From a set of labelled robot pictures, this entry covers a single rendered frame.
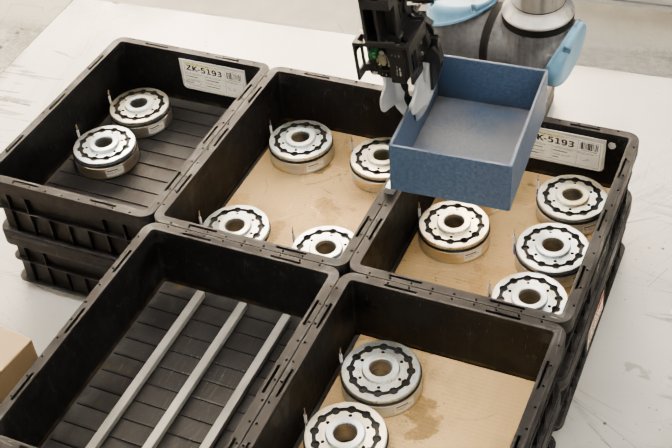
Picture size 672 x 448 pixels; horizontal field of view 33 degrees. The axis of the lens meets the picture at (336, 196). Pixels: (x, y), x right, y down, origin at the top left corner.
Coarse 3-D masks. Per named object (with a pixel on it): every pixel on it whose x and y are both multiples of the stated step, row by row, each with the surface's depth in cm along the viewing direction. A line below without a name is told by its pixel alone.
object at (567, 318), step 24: (552, 120) 170; (624, 168) 161; (384, 216) 157; (600, 216) 154; (600, 240) 150; (360, 264) 150; (432, 288) 146; (576, 288) 146; (528, 312) 141; (576, 312) 142
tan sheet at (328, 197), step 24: (336, 144) 186; (264, 168) 183; (336, 168) 181; (240, 192) 179; (264, 192) 178; (288, 192) 178; (312, 192) 177; (336, 192) 177; (360, 192) 176; (288, 216) 174; (312, 216) 173; (336, 216) 173; (360, 216) 172; (288, 240) 169
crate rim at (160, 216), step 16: (272, 80) 185; (320, 80) 183; (336, 80) 182; (352, 80) 182; (256, 96) 181; (240, 112) 178; (224, 128) 175; (208, 160) 170; (192, 176) 167; (176, 192) 164; (384, 192) 161; (160, 208) 162; (176, 224) 159; (192, 224) 159; (368, 224) 156; (240, 240) 155; (256, 240) 155; (352, 240) 154; (304, 256) 152; (320, 256) 152; (352, 256) 152
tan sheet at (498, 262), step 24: (528, 192) 173; (504, 216) 170; (528, 216) 169; (504, 240) 166; (408, 264) 164; (432, 264) 163; (456, 264) 163; (480, 264) 163; (504, 264) 162; (456, 288) 159; (480, 288) 159
